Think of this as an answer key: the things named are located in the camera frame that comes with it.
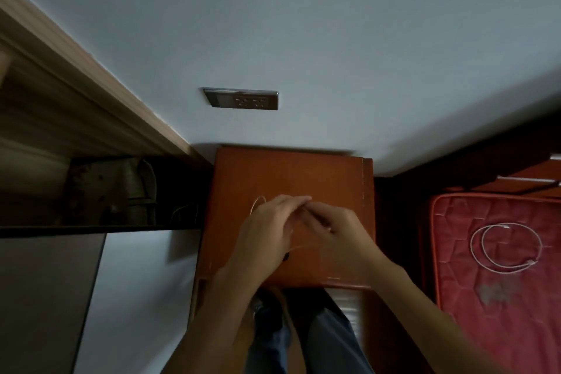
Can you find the silver wall power outlet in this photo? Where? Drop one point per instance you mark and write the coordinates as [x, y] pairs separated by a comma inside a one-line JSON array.
[[245, 100]]

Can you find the person's right hand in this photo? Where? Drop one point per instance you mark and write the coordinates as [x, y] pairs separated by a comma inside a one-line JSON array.
[[346, 242]]

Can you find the person's left hand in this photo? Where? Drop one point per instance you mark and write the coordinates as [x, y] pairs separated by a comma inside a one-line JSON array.
[[263, 238]]

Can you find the red quilted mattress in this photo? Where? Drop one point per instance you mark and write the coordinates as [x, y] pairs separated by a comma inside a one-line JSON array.
[[504, 312]]

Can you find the person's left forearm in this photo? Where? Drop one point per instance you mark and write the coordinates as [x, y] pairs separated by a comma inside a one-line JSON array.
[[210, 325]]

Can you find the light wooden wardrobe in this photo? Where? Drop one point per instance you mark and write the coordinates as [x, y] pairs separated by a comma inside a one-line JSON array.
[[52, 115]]

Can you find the person's right forearm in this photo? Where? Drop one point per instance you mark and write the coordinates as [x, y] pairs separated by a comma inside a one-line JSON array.
[[420, 321]]

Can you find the dark wooden bed frame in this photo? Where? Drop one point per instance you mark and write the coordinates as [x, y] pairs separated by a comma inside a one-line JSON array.
[[482, 159]]

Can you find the person's right fingers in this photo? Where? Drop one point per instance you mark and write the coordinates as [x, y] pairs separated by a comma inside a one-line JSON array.
[[317, 217]]

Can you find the person's left fingers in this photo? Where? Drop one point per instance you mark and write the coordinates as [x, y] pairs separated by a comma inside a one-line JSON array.
[[289, 203]]

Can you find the orange wooden nightstand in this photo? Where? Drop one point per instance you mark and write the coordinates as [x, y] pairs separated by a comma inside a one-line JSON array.
[[245, 176]]

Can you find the person's blue jeans legs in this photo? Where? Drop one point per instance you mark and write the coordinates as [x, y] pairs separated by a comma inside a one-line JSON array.
[[324, 334]]

